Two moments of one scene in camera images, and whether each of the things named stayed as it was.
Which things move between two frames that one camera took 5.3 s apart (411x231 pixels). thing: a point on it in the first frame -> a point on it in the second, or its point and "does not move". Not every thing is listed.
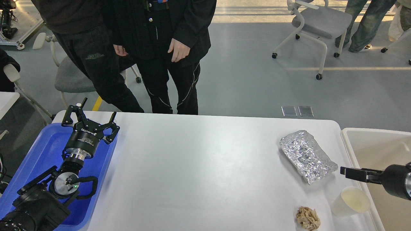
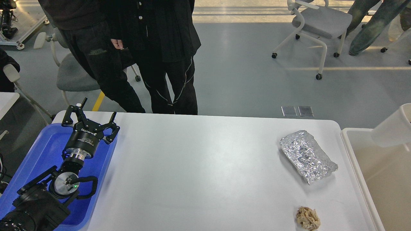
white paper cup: (353, 201) -> (395, 130)
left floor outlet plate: (289, 111) does not move
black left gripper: (85, 139) does not move
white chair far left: (13, 74) does not move
